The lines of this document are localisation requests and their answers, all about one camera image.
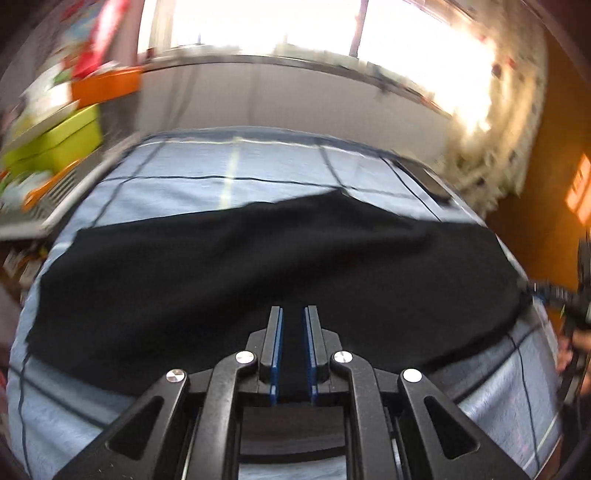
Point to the person's right hand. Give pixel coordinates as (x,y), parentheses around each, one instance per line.
(581,344)

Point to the red carton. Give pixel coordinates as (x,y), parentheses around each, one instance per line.
(104,32)

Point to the lime green cardboard box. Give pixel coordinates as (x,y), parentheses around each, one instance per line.
(60,141)

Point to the window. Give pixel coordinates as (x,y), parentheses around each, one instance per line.
(295,27)

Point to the black pants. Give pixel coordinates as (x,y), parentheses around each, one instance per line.
(231,277)

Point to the heart print curtain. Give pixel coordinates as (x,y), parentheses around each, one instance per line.
(498,152)

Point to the orange lidded storage box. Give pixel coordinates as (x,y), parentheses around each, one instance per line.
(108,85)

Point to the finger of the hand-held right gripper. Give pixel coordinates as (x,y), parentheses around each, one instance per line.
(551,295)

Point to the blue checked bed sheet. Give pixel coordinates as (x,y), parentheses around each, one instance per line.
(184,194)

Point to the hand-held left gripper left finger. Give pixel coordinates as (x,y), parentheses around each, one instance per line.
(278,355)

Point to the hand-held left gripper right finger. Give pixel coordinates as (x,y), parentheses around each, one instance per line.
(308,355)

